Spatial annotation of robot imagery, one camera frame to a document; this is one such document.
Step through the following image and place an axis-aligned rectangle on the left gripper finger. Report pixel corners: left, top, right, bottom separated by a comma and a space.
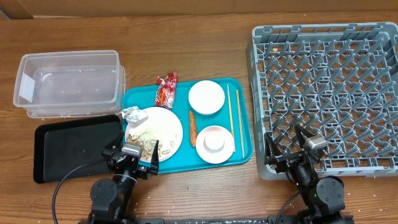
105, 131, 124, 151
150, 140, 159, 170

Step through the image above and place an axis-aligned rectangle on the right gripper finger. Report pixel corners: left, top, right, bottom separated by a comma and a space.
294, 124, 314, 149
264, 133, 282, 162

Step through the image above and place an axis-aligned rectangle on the food scraps and rice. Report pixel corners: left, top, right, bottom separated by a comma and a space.
126, 128, 177, 162

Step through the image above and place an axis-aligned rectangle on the white napkin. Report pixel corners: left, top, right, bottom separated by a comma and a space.
121, 106, 149, 125

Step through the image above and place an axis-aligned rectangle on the large white plate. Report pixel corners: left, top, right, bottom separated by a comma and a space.
125, 107, 183, 162

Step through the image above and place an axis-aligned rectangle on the orange carrot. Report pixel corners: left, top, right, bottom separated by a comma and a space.
189, 110, 198, 147

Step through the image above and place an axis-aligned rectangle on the small white cup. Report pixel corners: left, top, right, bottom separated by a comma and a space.
205, 131, 224, 151

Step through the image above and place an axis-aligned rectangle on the red snack wrapper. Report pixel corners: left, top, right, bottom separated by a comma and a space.
155, 72, 178, 110

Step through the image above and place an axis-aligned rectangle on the wooden chopstick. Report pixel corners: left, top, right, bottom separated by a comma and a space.
227, 85, 236, 152
236, 89, 245, 159

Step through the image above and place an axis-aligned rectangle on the white bowl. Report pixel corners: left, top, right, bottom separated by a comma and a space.
188, 80, 225, 115

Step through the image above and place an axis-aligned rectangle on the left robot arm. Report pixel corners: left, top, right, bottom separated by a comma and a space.
88, 132, 159, 223

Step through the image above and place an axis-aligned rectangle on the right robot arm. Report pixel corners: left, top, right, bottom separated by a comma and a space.
264, 124, 354, 224

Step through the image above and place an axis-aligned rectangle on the grey dishwasher rack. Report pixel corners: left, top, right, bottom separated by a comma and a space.
246, 22, 397, 180

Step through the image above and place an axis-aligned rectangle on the teal plastic tray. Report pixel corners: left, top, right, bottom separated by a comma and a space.
121, 77, 254, 174

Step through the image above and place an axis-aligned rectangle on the black plastic tray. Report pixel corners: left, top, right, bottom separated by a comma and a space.
33, 115, 122, 184

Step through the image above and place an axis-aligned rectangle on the clear plastic container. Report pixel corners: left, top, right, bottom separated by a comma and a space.
13, 50, 126, 118

